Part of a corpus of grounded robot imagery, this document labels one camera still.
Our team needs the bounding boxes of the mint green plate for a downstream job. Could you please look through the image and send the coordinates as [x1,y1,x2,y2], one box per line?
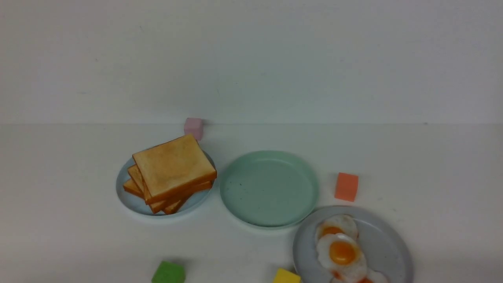
[218,151,320,229]

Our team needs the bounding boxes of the fried egg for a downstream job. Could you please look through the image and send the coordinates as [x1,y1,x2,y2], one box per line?
[316,233,367,283]
[331,270,389,283]
[315,214,359,241]

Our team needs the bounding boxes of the light blue bread plate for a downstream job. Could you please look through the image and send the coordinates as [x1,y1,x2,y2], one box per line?
[116,157,214,220]

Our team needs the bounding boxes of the orange foam cube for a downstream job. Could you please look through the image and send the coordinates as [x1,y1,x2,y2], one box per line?
[334,173,359,202]

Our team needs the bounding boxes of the green foam cube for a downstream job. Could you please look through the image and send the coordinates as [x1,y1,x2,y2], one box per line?
[151,261,186,283]

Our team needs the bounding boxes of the pink foam cube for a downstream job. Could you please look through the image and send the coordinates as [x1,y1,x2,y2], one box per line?
[184,118,204,140]

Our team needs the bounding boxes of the toast slice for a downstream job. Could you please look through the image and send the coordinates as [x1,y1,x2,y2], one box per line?
[123,179,191,215]
[127,165,213,204]
[132,134,217,204]

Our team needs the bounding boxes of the yellow foam cube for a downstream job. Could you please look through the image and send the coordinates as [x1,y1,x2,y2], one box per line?
[272,268,301,283]

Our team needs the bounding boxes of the fried egg front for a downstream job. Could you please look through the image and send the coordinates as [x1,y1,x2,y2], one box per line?
[331,270,389,283]

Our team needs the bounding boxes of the grey egg plate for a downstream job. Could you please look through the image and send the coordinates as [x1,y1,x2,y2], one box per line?
[292,206,414,283]

